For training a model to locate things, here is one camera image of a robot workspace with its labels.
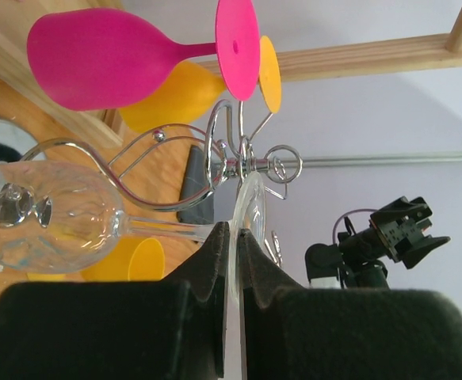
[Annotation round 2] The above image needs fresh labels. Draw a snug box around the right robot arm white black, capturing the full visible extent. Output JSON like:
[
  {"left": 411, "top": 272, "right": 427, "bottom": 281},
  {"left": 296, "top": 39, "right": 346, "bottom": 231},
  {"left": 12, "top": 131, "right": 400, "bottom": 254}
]
[{"left": 305, "top": 196, "right": 450, "bottom": 289}]

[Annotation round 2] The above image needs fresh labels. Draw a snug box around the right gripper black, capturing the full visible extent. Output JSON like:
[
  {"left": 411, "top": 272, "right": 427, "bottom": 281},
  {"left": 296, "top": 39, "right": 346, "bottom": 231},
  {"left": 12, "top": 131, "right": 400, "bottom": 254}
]
[{"left": 337, "top": 196, "right": 451, "bottom": 269}]

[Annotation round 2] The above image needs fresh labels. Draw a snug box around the chrome wine glass rack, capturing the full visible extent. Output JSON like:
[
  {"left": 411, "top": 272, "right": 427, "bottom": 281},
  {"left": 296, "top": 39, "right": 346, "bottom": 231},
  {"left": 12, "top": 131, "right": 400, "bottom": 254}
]
[{"left": 0, "top": 98, "right": 304, "bottom": 266}]

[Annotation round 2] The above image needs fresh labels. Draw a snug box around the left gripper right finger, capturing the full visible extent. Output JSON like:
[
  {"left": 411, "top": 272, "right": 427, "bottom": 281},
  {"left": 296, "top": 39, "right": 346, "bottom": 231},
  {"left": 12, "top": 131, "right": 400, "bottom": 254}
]
[{"left": 238, "top": 230, "right": 462, "bottom": 379}]

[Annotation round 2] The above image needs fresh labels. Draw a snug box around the clear wine glass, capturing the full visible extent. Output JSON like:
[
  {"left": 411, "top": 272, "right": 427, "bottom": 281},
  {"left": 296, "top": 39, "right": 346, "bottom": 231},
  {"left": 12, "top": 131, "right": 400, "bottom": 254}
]
[{"left": 0, "top": 160, "right": 268, "bottom": 304}]

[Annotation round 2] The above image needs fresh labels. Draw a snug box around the yellow wine glass back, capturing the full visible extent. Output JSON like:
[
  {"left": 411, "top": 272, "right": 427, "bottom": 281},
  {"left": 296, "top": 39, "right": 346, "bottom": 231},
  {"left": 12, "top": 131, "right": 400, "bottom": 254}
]
[{"left": 118, "top": 36, "right": 282, "bottom": 133}]

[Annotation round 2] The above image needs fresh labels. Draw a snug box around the wooden clothes stand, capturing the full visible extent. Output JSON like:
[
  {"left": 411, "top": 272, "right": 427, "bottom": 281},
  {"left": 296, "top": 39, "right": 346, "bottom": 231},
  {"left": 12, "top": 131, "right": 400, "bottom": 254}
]
[{"left": 0, "top": 1, "right": 462, "bottom": 148}]

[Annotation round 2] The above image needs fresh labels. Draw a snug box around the yellow wine glass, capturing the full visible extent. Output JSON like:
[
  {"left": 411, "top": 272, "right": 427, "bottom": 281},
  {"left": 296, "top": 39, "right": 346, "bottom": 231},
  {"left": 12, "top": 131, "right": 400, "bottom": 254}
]
[
  {"left": 118, "top": 36, "right": 282, "bottom": 133},
  {"left": 27, "top": 237, "right": 165, "bottom": 282}
]

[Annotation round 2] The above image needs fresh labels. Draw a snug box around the pink plastic wine glass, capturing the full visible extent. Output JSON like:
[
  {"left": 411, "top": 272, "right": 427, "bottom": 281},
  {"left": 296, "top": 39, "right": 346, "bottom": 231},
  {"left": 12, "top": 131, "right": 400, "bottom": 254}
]
[{"left": 26, "top": 1, "right": 260, "bottom": 111}]

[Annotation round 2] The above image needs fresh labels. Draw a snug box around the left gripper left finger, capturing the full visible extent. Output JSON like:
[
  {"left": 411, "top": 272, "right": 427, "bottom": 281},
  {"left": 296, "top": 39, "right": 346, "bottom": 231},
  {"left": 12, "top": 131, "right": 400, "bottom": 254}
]
[{"left": 0, "top": 222, "right": 230, "bottom": 379}]

